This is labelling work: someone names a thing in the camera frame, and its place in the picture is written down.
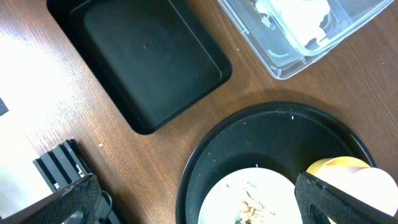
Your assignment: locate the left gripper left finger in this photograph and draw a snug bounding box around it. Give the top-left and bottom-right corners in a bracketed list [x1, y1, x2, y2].
[1, 174, 102, 224]

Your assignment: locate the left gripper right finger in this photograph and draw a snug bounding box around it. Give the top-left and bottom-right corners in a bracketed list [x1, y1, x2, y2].
[294, 172, 397, 224]

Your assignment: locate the yellow bowl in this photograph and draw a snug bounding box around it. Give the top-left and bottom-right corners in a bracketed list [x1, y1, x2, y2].
[306, 156, 371, 224]

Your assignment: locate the pink cup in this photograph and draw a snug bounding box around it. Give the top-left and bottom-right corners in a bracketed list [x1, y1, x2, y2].
[348, 167, 397, 217]

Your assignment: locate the peanut shells and rice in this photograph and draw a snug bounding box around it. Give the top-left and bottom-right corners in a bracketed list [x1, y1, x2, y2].
[226, 183, 277, 224]

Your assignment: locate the grey round plate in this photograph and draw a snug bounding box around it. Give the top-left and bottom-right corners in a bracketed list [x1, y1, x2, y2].
[197, 167, 303, 224]

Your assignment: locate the white tissue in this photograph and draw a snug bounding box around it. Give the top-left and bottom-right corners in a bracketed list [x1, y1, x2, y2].
[255, 0, 331, 47]

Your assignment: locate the round black serving tray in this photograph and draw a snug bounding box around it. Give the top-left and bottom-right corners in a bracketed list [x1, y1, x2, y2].
[175, 101, 376, 223]

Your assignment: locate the black rectangular tray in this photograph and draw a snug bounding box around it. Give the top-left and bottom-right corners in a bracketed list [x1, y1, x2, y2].
[46, 0, 233, 134]

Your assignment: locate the clear plastic bin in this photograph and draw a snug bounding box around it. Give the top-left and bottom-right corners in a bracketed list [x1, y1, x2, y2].
[218, 0, 393, 80]

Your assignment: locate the black aluminium rail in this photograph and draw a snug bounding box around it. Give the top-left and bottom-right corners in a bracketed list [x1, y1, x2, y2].
[33, 139, 126, 224]

